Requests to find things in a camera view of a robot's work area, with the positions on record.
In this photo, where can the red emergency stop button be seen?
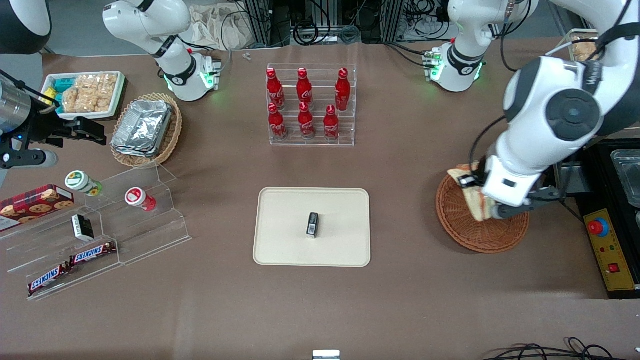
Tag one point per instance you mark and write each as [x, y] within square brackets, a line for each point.
[598, 227]

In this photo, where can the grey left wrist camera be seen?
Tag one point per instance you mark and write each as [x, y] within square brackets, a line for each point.
[510, 211]

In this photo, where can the red lid cup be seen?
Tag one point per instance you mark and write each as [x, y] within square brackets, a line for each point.
[137, 196]

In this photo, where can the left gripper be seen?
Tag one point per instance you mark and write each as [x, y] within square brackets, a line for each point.
[473, 179]

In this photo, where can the clear bag of crackers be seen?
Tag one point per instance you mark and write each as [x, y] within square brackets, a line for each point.
[90, 92]

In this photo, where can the yellow snack packet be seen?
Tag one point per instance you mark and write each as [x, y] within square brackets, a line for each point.
[49, 97]

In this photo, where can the red cookie box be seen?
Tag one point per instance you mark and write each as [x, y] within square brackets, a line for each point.
[35, 205]

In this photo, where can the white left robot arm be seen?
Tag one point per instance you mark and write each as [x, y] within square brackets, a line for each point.
[565, 105]

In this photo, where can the beige cloth bag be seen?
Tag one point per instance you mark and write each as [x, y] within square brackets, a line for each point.
[215, 27]

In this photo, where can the red cola bottle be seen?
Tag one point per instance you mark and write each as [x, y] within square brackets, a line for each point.
[305, 121]
[342, 90]
[276, 122]
[304, 89]
[274, 90]
[330, 124]

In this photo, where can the white plastic snack tray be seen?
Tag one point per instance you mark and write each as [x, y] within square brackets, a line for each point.
[117, 100]

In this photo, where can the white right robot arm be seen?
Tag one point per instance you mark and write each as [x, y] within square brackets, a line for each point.
[150, 20]

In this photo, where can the clear container of bread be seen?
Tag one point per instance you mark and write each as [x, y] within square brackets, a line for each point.
[582, 50]

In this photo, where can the silver device edge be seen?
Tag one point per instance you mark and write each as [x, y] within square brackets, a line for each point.
[326, 355]

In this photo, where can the aluminium frame post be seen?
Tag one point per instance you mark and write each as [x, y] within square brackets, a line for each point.
[392, 20]
[257, 22]

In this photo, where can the clear acrylic bottle rack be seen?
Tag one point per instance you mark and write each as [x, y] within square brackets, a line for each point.
[320, 141]

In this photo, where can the white power strip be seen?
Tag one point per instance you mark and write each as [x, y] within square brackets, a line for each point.
[430, 25]

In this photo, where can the round brown wicker basket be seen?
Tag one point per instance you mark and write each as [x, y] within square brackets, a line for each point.
[470, 235]

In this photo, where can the stack of foil trays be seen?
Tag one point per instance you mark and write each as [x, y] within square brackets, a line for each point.
[142, 127]

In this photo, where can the snickers chocolate bar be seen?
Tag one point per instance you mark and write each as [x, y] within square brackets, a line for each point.
[92, 253]
[49, 279]

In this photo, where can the green lid cup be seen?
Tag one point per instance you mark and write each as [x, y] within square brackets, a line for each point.
[80, 181]

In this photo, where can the triangular sandwich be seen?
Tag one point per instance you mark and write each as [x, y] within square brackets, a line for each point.
[482, 205]

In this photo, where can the metal food pan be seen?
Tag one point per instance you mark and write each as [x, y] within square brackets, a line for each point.
[631, 180]

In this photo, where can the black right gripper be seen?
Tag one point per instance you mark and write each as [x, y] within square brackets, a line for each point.
[41, 127]

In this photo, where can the teal snack packet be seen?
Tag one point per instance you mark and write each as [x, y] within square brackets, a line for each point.
[62, 85]

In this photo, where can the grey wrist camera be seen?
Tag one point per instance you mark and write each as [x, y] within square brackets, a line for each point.
[30, 159]
[510, 211]

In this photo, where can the black and white small box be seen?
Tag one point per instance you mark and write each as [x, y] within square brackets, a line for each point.
[81, 227]

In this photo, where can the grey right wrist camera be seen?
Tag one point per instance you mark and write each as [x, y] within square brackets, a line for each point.
[30, 159]

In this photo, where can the oval light wicker basket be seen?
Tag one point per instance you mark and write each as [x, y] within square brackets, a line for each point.
[172, 135]

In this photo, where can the cream rectangular tray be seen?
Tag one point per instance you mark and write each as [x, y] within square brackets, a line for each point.
[285, 235]

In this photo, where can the black side stand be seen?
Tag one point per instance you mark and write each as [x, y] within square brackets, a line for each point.
[597, 175]

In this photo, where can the yellow emergency stop box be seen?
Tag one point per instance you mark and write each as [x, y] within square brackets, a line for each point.
[617, 250]

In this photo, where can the clear acrylic stepped stand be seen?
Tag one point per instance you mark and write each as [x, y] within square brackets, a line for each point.
[150, 235]

